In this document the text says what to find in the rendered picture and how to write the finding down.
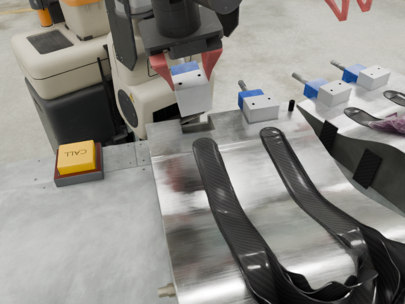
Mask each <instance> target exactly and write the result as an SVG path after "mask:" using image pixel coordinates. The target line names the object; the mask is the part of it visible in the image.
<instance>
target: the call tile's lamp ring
mask: <svg viewBox="0 0 405 304"><path fill-rule="evenodd" d="M94 144H95V145H96V162H97V169H91V170H87V171H81V172H77V173H70V174H63V175H58V168H57V164H58V152H59V149H58V150H57V154H56V160H55V171H54V179H60V178H65V177H71V176H78V175H82V174H88V173H95V172H99V171H101V147H100V142H98V143H94Z"/></svg>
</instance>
